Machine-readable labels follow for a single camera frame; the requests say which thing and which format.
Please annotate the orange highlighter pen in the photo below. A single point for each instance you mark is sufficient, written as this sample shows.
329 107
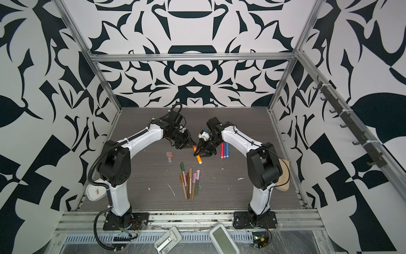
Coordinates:
197 156

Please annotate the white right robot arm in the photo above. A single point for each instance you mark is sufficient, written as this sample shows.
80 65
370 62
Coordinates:
266 170

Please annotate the small circuit board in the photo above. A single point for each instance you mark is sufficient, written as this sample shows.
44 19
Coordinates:
261 239

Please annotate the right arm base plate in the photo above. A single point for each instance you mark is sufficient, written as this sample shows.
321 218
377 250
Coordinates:
249 220

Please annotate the tan marker pen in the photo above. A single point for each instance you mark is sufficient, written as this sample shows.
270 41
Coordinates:
183 185

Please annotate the white handheld device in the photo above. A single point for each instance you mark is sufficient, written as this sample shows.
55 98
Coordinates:
168 241

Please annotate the brown marker pen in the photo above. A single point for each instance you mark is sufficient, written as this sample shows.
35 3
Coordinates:
187 186

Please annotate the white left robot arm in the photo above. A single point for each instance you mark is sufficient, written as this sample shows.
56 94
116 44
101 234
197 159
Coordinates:
114 163

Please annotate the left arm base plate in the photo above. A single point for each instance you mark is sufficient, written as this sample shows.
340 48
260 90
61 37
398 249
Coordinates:
129 221

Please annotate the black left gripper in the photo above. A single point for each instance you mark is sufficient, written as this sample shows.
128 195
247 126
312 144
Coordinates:
190 141

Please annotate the grey screen device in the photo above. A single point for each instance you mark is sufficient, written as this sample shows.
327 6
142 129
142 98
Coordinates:
222 240

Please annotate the black wall hook rail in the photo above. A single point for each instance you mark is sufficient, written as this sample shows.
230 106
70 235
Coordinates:
352 122

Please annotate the purple highlighter pen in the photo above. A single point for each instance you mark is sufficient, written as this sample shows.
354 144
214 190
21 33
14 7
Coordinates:
224 150

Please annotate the beige sponge block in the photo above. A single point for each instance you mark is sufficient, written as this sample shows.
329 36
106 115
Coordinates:
283 183

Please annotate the blue highlighter pen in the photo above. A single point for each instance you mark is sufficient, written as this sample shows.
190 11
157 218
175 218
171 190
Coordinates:
226 150

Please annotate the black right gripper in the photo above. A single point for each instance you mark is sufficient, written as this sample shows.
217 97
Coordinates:
209 153

